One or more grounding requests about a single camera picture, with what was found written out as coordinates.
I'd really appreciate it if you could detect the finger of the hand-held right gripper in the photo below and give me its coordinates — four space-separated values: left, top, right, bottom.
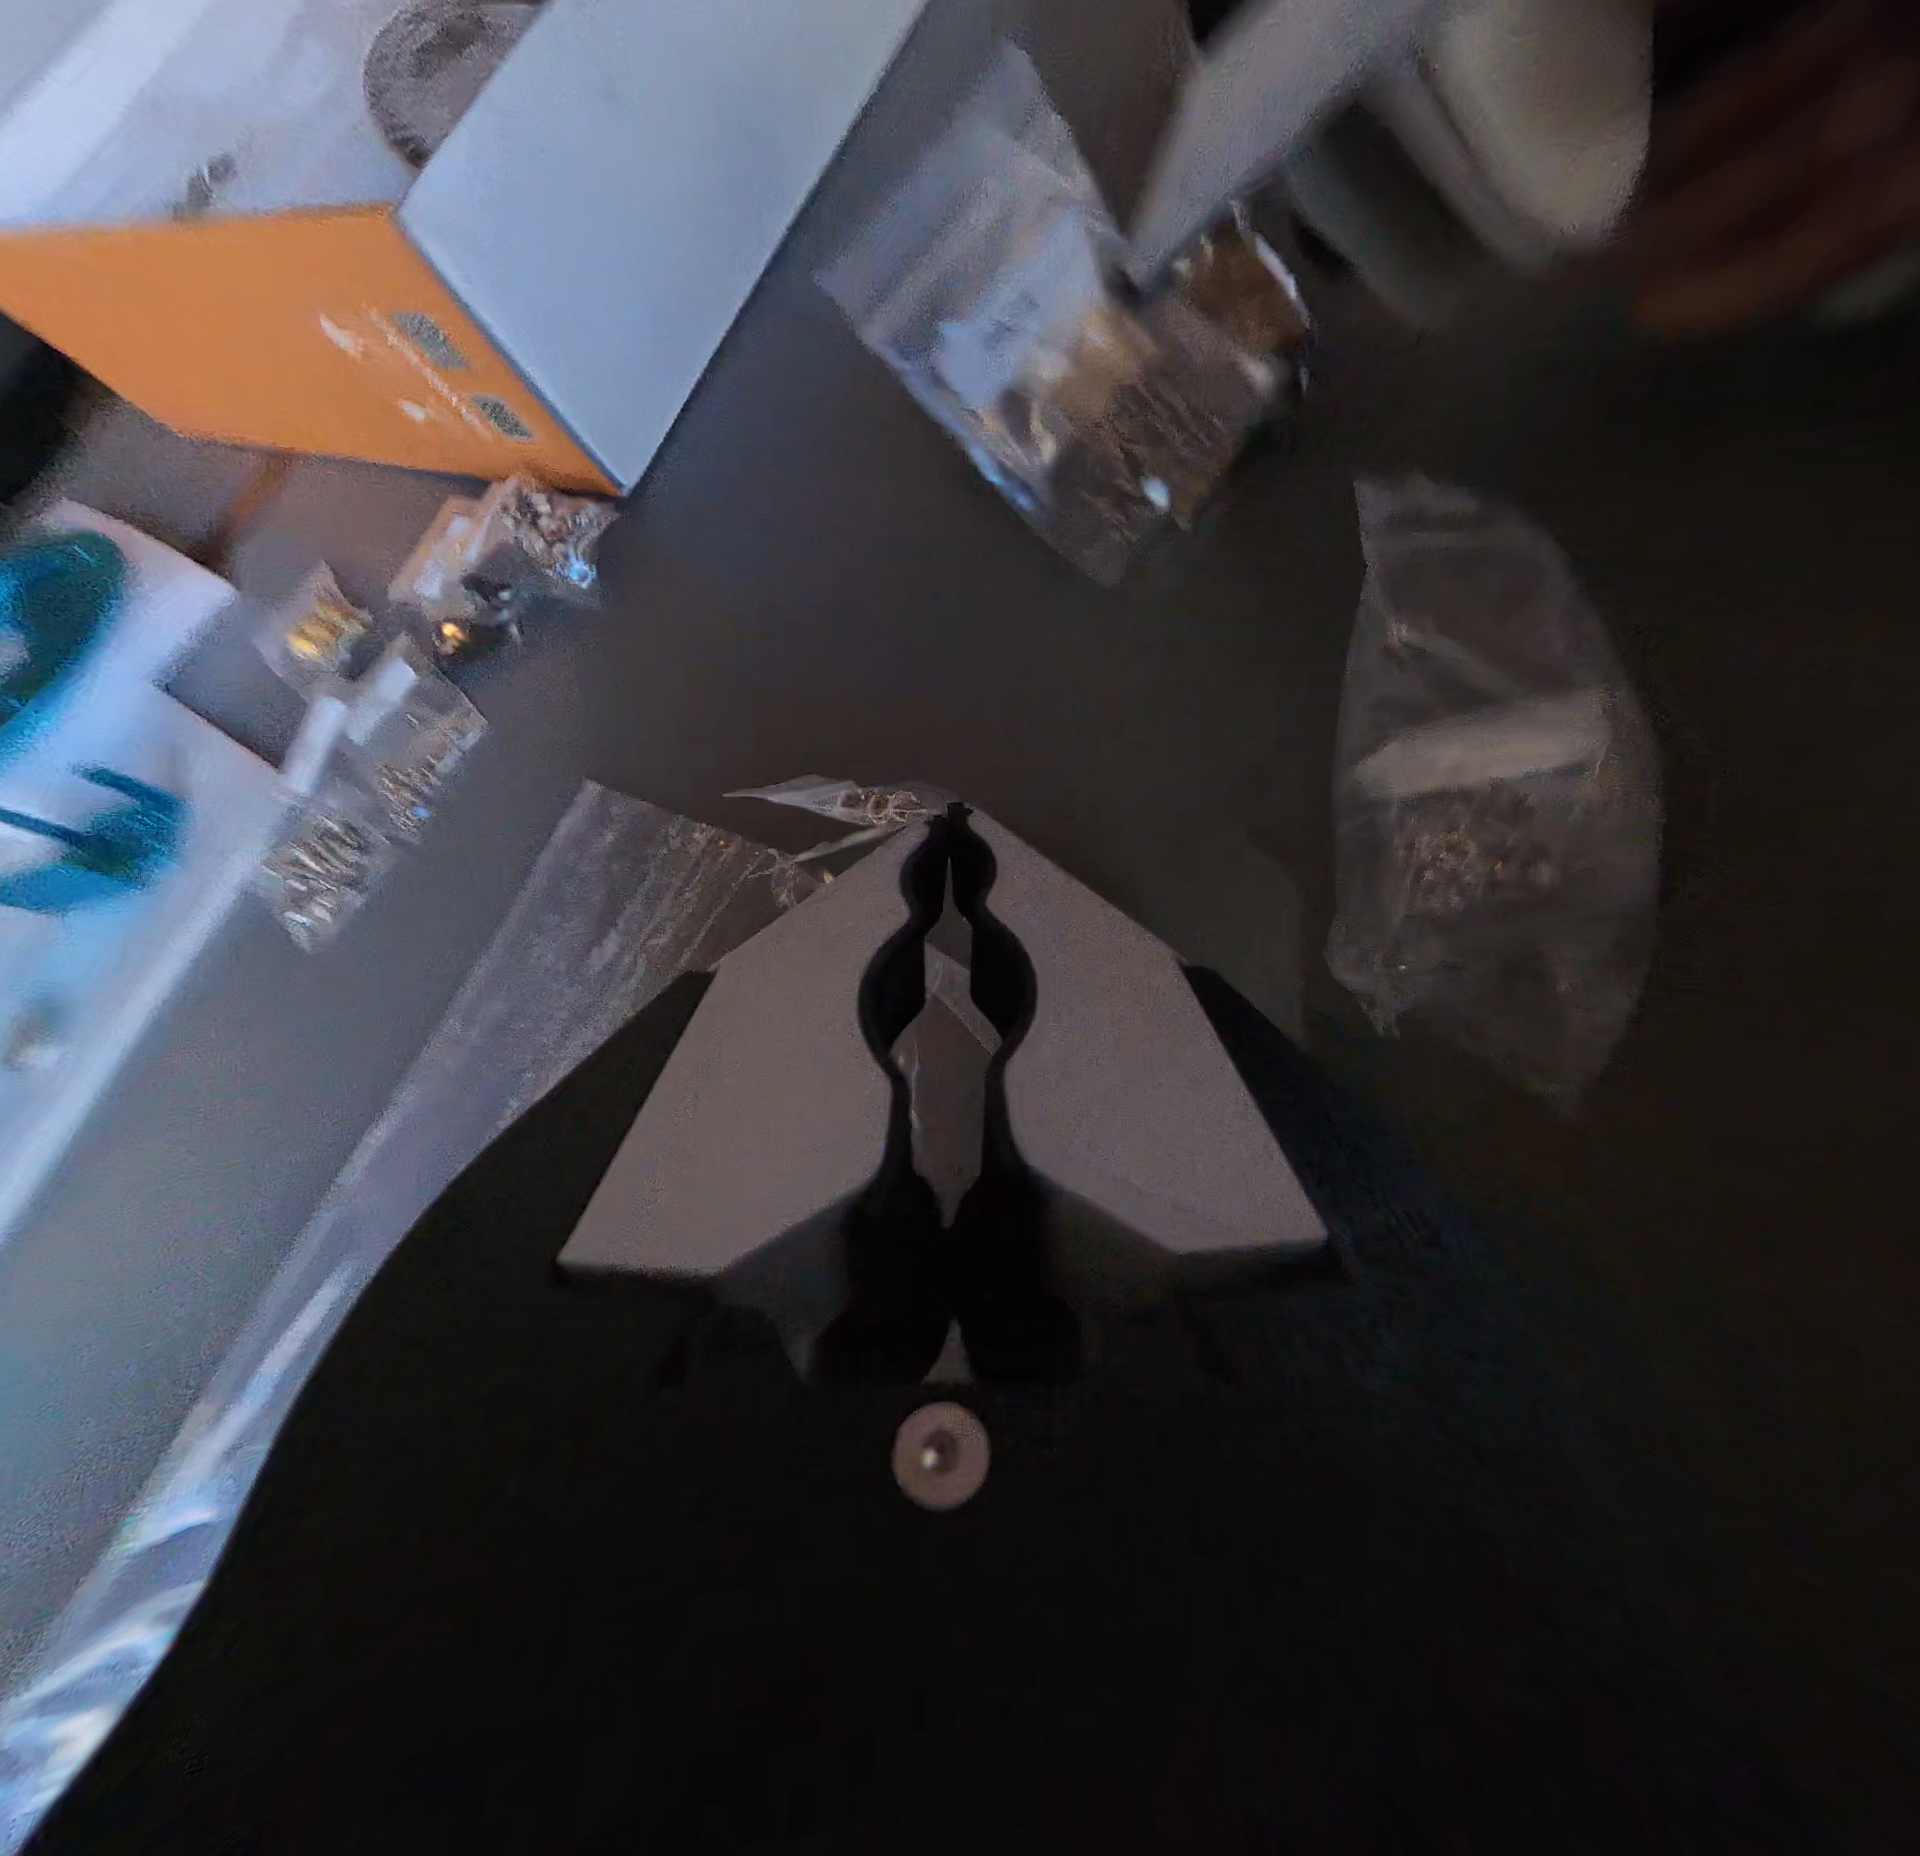
1132 0 1508 289

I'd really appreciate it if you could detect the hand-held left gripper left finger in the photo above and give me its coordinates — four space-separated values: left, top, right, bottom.
559 820 962 1381

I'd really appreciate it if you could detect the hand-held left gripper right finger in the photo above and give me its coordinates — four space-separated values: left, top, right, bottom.
949 805 1338 1381

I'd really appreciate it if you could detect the clear plastic bag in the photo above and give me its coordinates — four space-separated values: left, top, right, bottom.
0 781 823 1759

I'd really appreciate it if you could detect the small labelled clear zip bag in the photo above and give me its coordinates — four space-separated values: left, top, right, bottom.
722 773 962 1034

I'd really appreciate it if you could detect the zip bag of mixed hardware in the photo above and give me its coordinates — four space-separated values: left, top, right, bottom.
816 42 1156 587

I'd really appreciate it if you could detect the orange and white box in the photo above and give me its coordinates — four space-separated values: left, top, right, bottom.
0 0 977 496

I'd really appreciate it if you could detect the grey desk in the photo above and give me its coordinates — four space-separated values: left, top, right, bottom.
0 0 1920 1588

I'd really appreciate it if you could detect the person's right hand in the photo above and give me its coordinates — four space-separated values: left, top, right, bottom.
1596 0 1920 333

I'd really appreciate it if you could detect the silver foil bag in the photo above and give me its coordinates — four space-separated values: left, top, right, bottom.
1052 222 1320 537

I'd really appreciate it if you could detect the zip bag of gold screws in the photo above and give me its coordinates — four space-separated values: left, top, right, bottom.
257 639 489 959

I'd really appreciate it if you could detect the white foam sheet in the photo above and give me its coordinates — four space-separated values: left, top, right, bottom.
0 498 287 1230

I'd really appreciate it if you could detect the clear bagged part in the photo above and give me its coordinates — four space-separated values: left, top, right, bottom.
365 0 559 169

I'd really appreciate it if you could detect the small dark blue bracket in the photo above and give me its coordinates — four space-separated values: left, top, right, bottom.
0 769 189 915

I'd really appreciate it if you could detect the blue ring-shaped plate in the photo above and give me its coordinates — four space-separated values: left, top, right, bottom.
0 527 129 755

